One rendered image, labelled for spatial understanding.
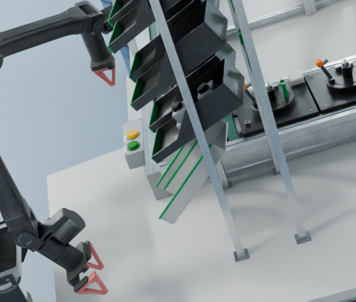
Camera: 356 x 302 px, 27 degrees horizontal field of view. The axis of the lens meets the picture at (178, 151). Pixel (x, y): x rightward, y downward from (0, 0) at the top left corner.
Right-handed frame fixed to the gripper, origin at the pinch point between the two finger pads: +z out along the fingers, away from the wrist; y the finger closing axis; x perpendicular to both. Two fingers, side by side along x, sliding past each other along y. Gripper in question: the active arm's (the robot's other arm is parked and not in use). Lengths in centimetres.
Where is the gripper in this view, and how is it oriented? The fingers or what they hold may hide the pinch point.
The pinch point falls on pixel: (111, 82)
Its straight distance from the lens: 225.9
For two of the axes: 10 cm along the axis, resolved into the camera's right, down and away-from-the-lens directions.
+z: 3.1, 7.9, 5.4
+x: -9.5, 3.0, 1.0
